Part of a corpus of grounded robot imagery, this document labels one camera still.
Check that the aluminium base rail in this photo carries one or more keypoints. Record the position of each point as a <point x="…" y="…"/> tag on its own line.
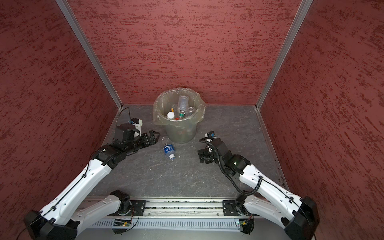
<point x="188" y="207"/>

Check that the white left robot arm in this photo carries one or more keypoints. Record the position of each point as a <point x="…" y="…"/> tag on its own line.
<point x="60" y="219"/>

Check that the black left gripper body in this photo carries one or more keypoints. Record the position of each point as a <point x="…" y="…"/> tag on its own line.
<point x="144" y="141"/>

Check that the white perforated cable duct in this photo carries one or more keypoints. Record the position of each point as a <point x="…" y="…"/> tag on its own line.
<point x="230" y="225"/>

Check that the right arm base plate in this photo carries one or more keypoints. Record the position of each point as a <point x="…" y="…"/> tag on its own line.
<point x="232" y="208"/>

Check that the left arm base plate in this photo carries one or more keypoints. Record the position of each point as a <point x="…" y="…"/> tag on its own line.
<point x="137" y="207"/>

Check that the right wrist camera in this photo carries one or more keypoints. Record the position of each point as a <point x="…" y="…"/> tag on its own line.
<point x="210" y="134"/>

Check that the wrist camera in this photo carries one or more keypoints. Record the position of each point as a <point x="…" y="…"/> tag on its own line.
<point x="138" y="126"/>
<point x="210" y="134"/>

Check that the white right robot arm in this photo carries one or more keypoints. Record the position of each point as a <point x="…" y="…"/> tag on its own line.
<point x="259" y="195"/>

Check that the blue label bottle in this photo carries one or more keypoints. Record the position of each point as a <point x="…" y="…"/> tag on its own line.
<point x="169" y="151"/>

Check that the green band square bottle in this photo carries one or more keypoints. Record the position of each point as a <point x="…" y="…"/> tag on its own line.
<point x="172" y="114"/>

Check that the Pocari Sweat blue bottle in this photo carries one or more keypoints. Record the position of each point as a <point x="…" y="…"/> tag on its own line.
<point x="191" y="110"/>

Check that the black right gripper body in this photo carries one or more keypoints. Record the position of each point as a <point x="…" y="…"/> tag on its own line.
<point x="209" y="157"/>

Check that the clear plastic bin liner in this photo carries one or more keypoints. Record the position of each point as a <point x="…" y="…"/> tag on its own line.
<point x="166" y="99"/>

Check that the crane label clear bottle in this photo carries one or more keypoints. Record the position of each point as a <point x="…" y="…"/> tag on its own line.
<point x="183" y="105"/>

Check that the aluminium corner post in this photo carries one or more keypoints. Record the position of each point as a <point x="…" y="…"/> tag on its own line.
<point x="79" y="33"/>
<point x="290" y="37"/>

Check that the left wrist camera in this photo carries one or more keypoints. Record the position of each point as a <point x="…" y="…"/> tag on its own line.
<point x="138" y="126"/>

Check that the right aluminium corner post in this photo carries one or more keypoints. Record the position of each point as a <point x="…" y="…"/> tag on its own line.
<point x="290" y="37"/>

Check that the grey mesh waste bin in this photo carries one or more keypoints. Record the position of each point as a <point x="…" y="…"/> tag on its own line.
<point x="180" y="135"/>

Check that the left aluminium corner post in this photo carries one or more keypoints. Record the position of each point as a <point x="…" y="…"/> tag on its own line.
<point x="79" y="33"/>

